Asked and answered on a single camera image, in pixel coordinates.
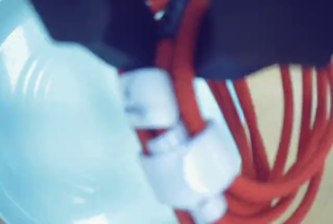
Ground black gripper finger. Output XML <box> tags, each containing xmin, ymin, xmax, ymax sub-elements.
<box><xmin>17</xmin><ymin>0</ymin><xmax>160</xmax><ymax>71</ymax></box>
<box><xmin>165</xmin><ymin>0</ymin><xmax>333</xmax><ymax>81</ymax></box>

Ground red charging cable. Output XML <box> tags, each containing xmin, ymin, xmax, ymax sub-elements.
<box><xmin>134</xmin><ymin>0</ymin><xmax>333</xmax><ymax>224</ymax></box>

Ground light green round bowl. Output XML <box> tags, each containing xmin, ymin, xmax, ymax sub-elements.
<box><xmin>0</xmin><ymin>0</ymin><xmax>182</xmax><ymax>224</ymax></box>

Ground white cable connectors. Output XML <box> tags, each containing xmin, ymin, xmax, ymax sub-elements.
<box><xmin>119</xmin><ymin>67</ymin><xmax>241</xmax><ymax>222</ymax></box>

